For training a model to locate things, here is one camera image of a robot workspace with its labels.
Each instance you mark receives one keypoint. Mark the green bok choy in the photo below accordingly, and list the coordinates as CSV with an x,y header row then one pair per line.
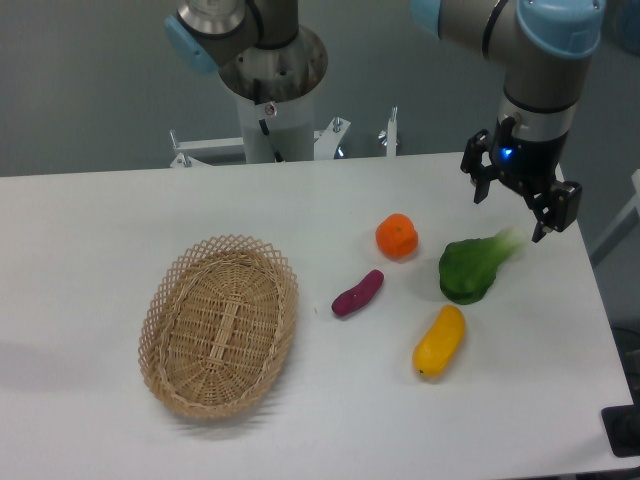
x,y
468,268

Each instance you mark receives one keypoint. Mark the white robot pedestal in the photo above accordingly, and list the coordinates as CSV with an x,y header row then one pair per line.
x,y
277,86

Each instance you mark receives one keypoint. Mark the orange tangerine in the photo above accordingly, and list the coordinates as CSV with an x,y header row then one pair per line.
x,y
396,236

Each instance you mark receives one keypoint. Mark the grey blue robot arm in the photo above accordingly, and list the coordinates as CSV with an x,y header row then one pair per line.
x,y
545,47

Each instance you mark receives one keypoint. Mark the white frame at right edge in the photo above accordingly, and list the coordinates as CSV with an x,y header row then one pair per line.
x,y
618,228

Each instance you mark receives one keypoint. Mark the woven wicker basket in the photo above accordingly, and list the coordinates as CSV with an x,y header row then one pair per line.
x,y
219,327

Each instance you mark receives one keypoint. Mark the black device at table edge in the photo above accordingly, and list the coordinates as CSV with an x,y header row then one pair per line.
x,y
622,428

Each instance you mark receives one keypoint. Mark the yellow mango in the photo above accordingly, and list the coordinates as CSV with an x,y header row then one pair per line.
x,y
440,343

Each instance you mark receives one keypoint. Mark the white metal base frame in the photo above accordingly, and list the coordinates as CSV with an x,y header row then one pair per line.
x,y
278,146

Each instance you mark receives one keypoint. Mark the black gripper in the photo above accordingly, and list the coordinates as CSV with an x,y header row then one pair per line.
x,y
527,168

